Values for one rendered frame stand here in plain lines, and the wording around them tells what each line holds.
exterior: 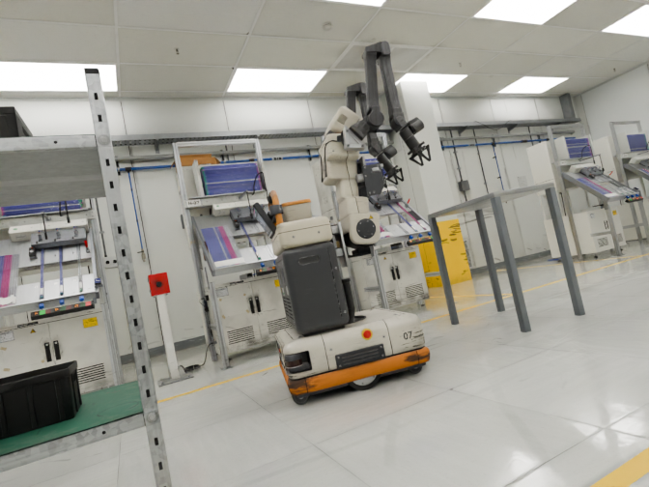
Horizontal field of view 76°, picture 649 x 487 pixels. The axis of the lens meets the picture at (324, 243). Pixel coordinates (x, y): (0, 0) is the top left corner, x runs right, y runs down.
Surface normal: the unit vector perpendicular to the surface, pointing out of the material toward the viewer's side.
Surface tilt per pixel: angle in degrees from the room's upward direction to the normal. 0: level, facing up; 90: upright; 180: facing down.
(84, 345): 90
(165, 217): 90
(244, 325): 90
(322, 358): 90
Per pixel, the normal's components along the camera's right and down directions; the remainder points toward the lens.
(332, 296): 0.18, -0.10
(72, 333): 0.42, -0.14
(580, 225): -0.89, 0.15
